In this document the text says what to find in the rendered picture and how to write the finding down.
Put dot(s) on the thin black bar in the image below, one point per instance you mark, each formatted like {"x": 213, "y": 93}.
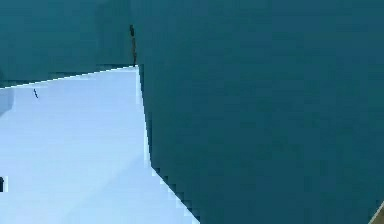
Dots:
{"x": 132, "y": 43}

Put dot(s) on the small black block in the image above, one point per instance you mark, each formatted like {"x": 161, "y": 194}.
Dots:
{"x": 1, "y": 184}

